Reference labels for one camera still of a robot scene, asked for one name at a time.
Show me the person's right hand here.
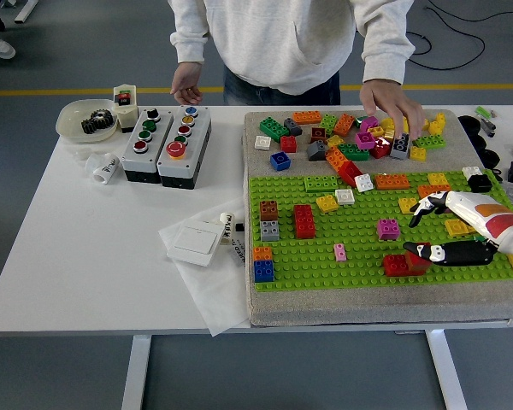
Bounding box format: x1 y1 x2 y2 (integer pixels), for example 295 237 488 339
169 61 204 106

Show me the person's left hand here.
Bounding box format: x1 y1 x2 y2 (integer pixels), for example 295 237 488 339
358 79 427 140

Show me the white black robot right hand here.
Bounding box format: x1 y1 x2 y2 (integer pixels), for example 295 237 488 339
403 190 513 274

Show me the green studded baseplate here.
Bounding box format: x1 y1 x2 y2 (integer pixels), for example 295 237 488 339
248 170 513 294

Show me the long grey toy brick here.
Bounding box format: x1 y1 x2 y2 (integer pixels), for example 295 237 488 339
390 132 412 161

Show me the long orange toy brick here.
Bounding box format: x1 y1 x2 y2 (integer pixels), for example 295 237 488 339
417 184 454 198
333 113 357 137
374 173 411 191
292 110 323 126

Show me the long lime toy brick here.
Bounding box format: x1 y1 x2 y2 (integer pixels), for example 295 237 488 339
412 133 448 149

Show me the long green toy brick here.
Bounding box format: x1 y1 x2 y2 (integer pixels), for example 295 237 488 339
258 117 291 143
337 143 371 162

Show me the lime green toy brick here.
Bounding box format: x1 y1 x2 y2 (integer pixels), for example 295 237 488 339
319 114 339 137

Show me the orange six-stud toy brick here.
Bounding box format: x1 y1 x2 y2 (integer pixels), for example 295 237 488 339
324 146 350 170

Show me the lime long flat brick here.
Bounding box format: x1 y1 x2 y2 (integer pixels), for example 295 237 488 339
303 174 341 193

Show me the long red toy brick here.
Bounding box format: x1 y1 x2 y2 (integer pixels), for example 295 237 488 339
383 255 428 278

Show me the blue square toy brick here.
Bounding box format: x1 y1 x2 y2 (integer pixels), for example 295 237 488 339
252 259 275 284
269 151 292 171

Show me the red six-stud toy brick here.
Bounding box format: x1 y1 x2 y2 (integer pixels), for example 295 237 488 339
292 203 316 240

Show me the grey emergency-stop control box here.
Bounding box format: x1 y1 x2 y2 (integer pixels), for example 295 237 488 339
156 104 213 189

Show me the grey four-button control box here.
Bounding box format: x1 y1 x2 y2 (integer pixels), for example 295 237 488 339
120 106 174 184

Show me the person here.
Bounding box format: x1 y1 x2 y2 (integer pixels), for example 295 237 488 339
0 32 17 60
167 0 416 106

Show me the black metal gear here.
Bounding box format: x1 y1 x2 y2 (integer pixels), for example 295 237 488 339
80 109 116 136

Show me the white pipe fitting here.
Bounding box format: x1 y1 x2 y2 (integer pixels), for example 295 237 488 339
84 151 121 185

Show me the cream plastic bowl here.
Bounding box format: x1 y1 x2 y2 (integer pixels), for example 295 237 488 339
54 98 121 144

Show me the white labelled tube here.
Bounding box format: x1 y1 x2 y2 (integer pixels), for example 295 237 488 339
216 211 237 247

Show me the grey foam mat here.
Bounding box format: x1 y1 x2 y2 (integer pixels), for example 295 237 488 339
242 108 513 329

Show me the white table leg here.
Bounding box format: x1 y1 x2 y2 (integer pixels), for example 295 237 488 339
425 329 469 410
120 335 153 410

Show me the white desk foot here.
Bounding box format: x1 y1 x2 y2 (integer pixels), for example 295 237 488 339
2 0 39 25

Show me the white translucent sheet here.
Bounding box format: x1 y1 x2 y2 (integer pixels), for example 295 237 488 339
157 196 254 338

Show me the cream small switch box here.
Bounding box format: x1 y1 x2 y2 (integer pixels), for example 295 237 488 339
112 84 140 134

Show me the black looped floor cable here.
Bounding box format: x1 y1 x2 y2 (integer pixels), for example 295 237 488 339
405 0 487 72

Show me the white wall switch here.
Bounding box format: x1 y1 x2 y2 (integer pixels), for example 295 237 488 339
166 224 224 268

